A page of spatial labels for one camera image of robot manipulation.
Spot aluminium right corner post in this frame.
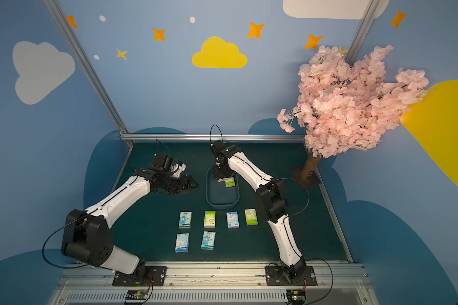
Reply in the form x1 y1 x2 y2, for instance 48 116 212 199
344 0 382 65

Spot floor frame rail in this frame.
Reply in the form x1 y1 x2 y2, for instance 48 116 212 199
315 168 354 263
76 146 134 264

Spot right floor frame rail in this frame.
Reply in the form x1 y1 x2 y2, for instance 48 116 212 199
315 168 354 263

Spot aluminium back frame rail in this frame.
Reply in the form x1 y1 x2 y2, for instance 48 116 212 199
120 133 305 143

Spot aluminium corner post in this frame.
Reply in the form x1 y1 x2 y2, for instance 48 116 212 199
43 0 128 137
344 0 382 65

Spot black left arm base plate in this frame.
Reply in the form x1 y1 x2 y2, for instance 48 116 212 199
112 264 167 287

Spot teal red patterned tissue pack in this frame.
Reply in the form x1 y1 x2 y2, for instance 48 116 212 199
178 212 192 229

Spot blue plastic storage box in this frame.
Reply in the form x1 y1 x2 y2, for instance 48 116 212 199
206 168 240 210

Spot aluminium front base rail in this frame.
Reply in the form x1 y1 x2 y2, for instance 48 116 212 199
49 260 379 304

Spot blue white tissue pack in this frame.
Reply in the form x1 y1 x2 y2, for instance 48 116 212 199
174 233 190 253

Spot pink artificial blossom tree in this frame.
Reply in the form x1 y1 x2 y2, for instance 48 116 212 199
277 45 429 180

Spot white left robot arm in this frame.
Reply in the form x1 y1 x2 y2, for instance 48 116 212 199
61 153 198 285

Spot right green circuit board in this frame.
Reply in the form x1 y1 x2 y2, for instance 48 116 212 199
286 290 306 305

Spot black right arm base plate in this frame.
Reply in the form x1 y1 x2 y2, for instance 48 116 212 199
265 263 318 286

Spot blue star tissue pack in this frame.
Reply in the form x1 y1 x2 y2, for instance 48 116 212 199
226 212 240 229

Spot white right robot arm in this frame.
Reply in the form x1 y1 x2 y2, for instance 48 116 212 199
210 140 307 282

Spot green circuit board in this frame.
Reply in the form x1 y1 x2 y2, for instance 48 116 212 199
286 290 306 305
124 290 150 304

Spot green white tissue pack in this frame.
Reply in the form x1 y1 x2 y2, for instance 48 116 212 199
204 211 216 228

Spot aluminium left corner post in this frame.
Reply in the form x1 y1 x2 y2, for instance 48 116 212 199
43 0 128 137

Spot white teal tissue pack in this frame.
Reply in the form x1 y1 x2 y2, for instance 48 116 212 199
201 231 216 250

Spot left floor frame rail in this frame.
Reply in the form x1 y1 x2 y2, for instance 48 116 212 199
76 146 134 264

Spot left green circuit board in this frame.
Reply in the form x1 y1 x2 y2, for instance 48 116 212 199
124 290 150 304

